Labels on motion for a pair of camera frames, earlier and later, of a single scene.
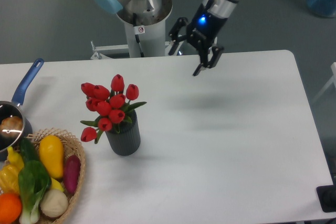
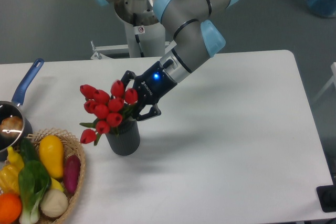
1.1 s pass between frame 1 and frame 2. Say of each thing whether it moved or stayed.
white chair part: stayed
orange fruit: stayed
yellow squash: stayed
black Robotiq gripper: moved
